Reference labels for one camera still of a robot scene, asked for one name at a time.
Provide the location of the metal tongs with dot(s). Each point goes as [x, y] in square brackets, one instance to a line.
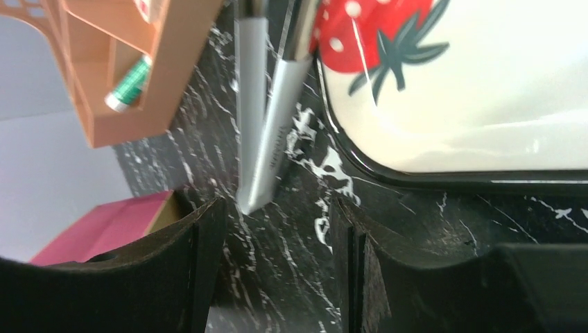
[265, 115]

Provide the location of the paper cake bag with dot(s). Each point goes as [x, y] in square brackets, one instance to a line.
[110, 226]

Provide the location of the orange plastic file organizer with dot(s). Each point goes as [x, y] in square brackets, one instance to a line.
[95, 44]

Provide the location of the strawberry print tray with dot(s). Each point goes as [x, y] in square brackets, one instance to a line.
[485, 95]

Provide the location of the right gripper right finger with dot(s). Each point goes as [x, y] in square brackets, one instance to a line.
[386, 283]

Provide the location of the green marker pen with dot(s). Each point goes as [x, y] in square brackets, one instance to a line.
[131, 86]

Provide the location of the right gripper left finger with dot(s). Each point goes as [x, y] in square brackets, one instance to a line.
[163, 282]

